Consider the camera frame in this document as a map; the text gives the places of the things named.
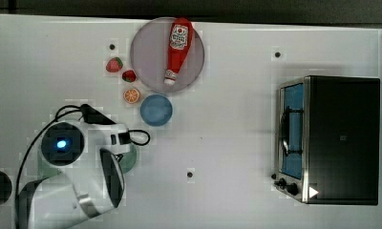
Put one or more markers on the small red strawberry toy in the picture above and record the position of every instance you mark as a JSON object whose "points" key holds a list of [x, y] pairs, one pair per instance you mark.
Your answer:
{"points": [[129, 76]]}

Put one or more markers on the grey round plate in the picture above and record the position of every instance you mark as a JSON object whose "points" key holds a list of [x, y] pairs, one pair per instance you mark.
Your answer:
{"points": [[149, 55]]}

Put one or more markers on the pink plush strawberry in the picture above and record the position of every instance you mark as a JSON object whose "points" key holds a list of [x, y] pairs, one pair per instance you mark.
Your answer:
{"points": [[114, 65]]}

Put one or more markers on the silver black toaster oven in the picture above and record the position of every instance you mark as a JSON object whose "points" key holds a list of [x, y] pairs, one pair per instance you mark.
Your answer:
{"points": [[328, 140]]}

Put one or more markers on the orange slice toy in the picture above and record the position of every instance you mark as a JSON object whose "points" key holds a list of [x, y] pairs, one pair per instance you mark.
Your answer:
{"points": [[131, 96]]}

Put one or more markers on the blue bowl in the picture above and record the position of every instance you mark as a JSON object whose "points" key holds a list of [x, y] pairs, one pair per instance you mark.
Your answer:
{"points": [[156, 110]]}

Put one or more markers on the red plush ketchup bottle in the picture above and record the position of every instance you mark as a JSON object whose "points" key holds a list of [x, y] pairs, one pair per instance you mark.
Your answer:
{"points": [[179, 42]]}

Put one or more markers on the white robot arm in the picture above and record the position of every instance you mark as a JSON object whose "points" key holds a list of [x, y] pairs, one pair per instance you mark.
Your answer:
{"points": [[84, 146]]}

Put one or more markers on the green oval colander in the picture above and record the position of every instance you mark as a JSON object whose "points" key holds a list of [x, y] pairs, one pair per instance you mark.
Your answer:
{"points": [[44, 169]]}

